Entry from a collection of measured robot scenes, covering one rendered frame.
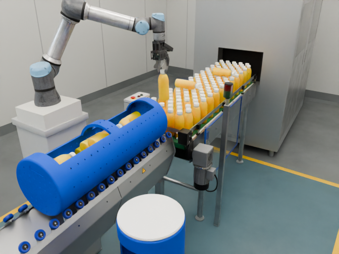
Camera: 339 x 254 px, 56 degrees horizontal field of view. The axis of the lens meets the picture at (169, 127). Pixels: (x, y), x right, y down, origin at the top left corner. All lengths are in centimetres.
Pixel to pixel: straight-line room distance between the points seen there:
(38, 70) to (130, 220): 102
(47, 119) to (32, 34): 294
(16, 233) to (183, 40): 570
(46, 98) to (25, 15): 278
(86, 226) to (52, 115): 65
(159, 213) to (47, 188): 48
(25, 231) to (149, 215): 55
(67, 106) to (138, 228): 93
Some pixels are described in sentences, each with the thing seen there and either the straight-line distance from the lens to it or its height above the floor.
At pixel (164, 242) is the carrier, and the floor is 102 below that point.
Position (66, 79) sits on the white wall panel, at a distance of 512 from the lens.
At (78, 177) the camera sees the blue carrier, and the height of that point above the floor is 113.
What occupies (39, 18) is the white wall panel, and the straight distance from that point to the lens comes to 478.
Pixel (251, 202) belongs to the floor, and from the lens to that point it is 317.
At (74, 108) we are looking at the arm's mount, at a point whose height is 121.
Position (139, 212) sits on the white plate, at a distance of 137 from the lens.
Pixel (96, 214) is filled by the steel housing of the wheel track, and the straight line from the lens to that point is 166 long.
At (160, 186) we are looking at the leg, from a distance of 225.
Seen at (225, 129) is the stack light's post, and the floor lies 91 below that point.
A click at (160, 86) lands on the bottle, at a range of 207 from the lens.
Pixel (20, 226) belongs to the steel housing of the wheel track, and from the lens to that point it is 160.
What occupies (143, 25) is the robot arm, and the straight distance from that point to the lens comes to 182.
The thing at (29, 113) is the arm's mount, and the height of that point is 122.
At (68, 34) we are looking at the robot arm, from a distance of 202.
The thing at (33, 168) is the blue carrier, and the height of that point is 119.
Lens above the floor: 192
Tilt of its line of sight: 25 degrees down
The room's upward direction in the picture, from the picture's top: straight up
